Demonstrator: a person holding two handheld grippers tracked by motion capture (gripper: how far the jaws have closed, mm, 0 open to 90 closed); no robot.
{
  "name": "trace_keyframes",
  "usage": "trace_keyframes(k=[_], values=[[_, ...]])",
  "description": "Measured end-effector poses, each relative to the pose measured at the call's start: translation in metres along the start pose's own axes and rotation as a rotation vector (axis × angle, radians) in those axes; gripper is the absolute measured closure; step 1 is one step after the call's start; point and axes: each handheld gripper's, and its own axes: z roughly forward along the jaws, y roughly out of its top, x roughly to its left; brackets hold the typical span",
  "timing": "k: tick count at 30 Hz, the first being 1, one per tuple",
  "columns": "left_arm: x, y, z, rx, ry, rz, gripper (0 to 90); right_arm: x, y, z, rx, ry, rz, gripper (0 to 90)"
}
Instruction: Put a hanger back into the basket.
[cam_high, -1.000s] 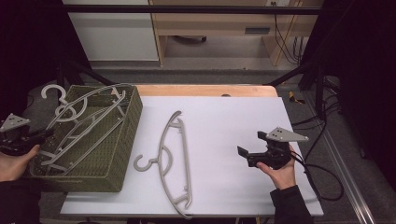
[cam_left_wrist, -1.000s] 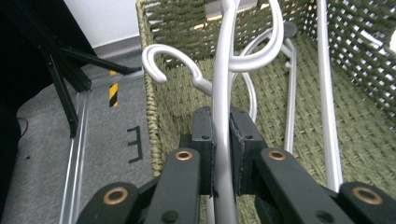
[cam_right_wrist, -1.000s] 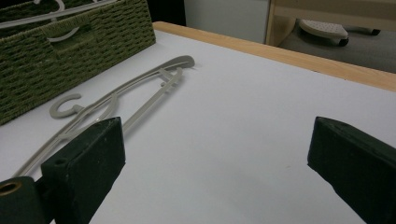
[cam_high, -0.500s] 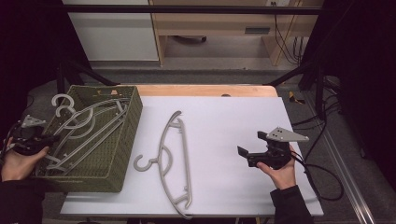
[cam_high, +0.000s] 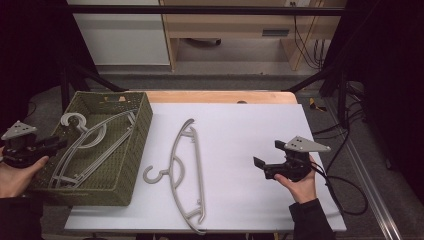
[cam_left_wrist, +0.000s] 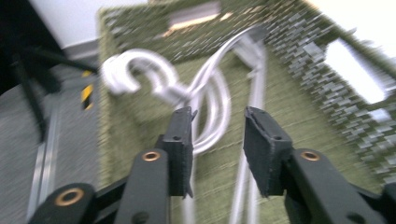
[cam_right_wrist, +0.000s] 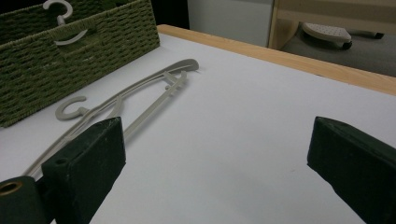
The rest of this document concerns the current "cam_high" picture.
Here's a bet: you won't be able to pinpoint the yellow and black tape piece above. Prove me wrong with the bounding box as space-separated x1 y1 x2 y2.
308 97 328 113

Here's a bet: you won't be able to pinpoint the black horizontal frame bar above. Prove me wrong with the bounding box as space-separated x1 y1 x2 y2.
65 4 346 16

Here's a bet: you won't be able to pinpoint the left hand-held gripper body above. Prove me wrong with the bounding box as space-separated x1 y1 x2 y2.
0 120 51 169

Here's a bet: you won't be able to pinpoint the black curtain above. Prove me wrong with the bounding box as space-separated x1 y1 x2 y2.
321 0 424 204
0 0 98 148

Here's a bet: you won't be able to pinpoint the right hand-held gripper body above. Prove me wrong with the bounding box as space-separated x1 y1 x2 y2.
263 135 332 183

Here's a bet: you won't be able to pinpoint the green woven storage basket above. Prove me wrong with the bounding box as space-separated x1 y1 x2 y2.
28 90 154 207

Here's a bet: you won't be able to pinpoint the hanging black cables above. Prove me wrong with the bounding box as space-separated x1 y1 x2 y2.
289 1 332 71

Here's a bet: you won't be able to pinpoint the wooden table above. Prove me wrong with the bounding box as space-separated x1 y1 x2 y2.
126 90 299 105

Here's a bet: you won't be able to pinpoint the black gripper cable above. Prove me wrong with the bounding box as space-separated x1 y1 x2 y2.
309 128 370 216

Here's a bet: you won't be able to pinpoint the black floor cables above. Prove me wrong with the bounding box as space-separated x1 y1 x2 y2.
312 81 368 144

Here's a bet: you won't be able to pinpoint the aluminium rail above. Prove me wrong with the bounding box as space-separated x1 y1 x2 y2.
323 99 405 240

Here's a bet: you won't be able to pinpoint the black frame strut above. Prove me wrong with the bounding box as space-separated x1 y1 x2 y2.
60 62 128 114
282 63 352 128

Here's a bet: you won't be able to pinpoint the person's right hand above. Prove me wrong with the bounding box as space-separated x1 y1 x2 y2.
273 155 318 205

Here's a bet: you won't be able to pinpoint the light wooden desk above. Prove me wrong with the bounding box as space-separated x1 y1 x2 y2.
159 0 348 72

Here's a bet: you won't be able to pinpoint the white cabinet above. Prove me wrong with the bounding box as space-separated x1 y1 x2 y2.
65 0 171 66

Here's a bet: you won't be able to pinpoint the person's left hand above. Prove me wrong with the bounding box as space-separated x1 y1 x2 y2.
0 146 50 200

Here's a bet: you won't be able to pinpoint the white table sheet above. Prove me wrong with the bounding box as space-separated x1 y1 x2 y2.
64 102 348 233

